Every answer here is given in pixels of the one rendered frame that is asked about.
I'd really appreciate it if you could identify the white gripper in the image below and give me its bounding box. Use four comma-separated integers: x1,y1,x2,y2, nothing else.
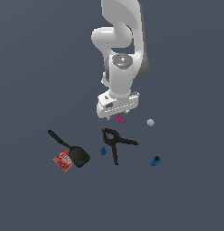
96,90,141,121

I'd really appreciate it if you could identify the magenta toy brick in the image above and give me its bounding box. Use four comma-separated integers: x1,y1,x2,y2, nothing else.
115,114,126,125

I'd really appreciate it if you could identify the black spring clamp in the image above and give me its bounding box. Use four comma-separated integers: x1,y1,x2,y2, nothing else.
101,127,139,166

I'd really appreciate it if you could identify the black spatula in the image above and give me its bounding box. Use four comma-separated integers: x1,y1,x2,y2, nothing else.
47,129,91,169

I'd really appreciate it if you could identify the small blue cup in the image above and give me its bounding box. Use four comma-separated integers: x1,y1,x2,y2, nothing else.
150,155,162,167

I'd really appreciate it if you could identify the red gelatin box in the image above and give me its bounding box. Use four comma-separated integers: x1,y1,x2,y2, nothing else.
51,148,75,173

